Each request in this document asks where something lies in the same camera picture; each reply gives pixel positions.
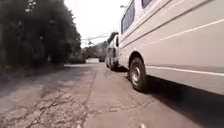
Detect pale vehicle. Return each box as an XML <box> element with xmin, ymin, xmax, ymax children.
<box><xmin>104</xmin><ymin>33</ymin><xmax>121</xmax><ymax>72</ymax></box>

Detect grey concrete road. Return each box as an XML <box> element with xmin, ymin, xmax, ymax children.
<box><xmin>0</xmin><ymin>62</ymin><xmax>224</xmax><ymax>128</ymax></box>

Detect white van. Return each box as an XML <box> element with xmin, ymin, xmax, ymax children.
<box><xmin>117</xmin><ymin>0</ymin><xmax>224</xmax><ymax>96</ymax></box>

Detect row of trees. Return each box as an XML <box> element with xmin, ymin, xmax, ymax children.
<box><xmin>0</xmin><ymin>0</ymin><xmax>84</xmax><ymax>68</ymax></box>

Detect white wall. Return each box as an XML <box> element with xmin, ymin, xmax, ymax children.
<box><xmin>85</xmin><ymin>58</ymin><xmax>100</xmax><ymax>64</ymax></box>

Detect overhead wires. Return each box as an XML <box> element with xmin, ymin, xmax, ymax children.
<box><xmin>80</xmin><ymin>31</ymin><xmax>116</xmax><ymax>44</ymax></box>

